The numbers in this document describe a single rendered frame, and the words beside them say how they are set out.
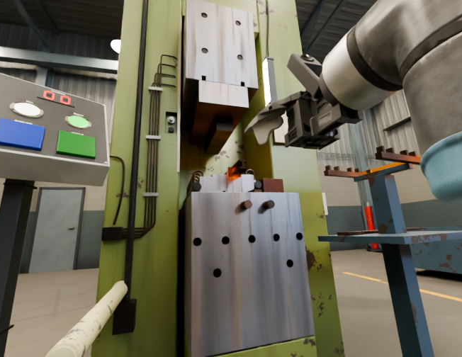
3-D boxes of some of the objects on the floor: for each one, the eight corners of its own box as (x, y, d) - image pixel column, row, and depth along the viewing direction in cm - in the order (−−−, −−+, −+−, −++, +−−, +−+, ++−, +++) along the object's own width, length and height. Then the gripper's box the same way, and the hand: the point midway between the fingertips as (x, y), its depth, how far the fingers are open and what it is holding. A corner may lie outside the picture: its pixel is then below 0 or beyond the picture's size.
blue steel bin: (541, 282, 275) (521, 224, 292) (507, 290, 249) (487, 226, 266) (430, 268, 386) (420, 227, 403) (399, 273, 360) (389, 228, 377)
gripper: (286, 108, 25) (235, 161, 44) (410, 124, 31) (319, 165, 49) (279, 46, 27) (234, 122, 46) (397, 71, 33) (314, 129, 51)
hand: (276, 132), depth 48 cm, fingers open, 14 cm apart
